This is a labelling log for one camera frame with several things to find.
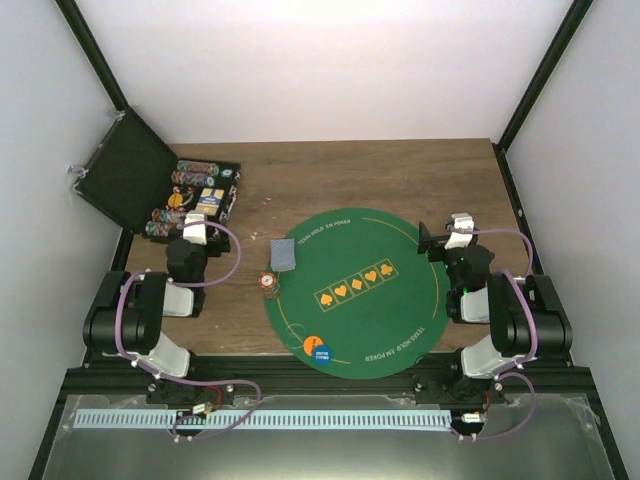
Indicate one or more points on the black poker chip case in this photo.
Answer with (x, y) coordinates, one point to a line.
(129, 176)

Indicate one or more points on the light blue slotted cable duct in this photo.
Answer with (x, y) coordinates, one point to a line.
(419, 420)

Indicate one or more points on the orange big blind button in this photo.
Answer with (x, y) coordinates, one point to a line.
(310, 343)

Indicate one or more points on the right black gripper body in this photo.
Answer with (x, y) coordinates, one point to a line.
(454, 280)

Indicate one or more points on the chip row bottom in case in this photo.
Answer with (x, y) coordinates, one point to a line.
(161, 229)

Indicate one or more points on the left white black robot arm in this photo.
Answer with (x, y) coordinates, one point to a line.
(147, 299)

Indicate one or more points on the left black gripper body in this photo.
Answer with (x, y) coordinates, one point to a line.
(199, 274)

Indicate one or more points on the poker chip stack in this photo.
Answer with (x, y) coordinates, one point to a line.
(269, 284)

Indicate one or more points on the chip row top in case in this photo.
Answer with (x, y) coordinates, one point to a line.
(198, 167)

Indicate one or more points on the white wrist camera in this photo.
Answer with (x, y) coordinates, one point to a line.
(194, 229)
(461, 229)

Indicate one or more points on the boxed card deck in case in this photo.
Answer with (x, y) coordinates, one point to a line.
(210, 201)

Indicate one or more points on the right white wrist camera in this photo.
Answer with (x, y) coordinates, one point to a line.
(461, 229)

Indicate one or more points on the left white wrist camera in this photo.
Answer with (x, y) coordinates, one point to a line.
(194, 229)

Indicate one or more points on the orange button in case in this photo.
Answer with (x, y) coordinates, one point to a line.
(175, 200)

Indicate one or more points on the chip row in case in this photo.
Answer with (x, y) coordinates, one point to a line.
(184, 178)
(198, 167)
(161, 229)
(168, 216)

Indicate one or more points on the blue small blind button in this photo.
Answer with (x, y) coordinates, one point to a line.
(322, 355)

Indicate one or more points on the round green poker mat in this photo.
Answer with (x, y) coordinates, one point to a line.
(360, 285)

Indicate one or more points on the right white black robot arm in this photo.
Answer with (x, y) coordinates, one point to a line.
(525, 316)

